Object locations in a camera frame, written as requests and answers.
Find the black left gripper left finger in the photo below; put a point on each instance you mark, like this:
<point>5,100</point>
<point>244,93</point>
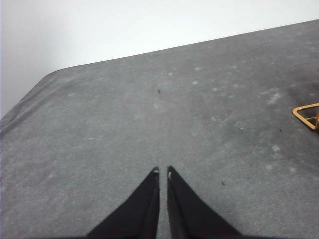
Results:
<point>139,216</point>

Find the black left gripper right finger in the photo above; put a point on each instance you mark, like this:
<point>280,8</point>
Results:
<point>187,219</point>

